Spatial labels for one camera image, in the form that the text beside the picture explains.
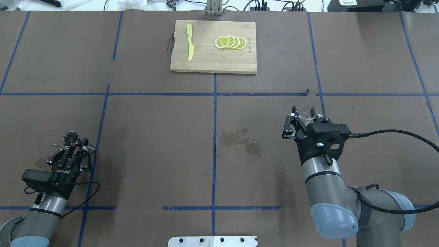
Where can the clear glass shaker cup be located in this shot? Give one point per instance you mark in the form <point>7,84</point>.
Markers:
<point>307,113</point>

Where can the bamboo cutting board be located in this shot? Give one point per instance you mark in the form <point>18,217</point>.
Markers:
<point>208,58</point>

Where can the steel measuring jigger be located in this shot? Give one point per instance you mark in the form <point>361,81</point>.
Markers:
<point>71,139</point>

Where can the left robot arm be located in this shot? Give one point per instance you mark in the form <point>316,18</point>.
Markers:
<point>41,221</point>

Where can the crumpled white tissue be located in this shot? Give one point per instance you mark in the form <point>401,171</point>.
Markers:
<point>123,5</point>

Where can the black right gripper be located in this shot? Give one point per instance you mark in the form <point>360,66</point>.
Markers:
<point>303,141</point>

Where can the aluminium frame post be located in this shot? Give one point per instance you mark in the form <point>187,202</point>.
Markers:
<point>214,7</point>

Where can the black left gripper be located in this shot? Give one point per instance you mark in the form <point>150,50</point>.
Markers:
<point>64,170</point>

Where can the yellow plastic knife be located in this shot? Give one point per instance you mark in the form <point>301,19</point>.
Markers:
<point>191,46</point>

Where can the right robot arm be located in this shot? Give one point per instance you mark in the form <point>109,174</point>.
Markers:
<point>339,211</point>

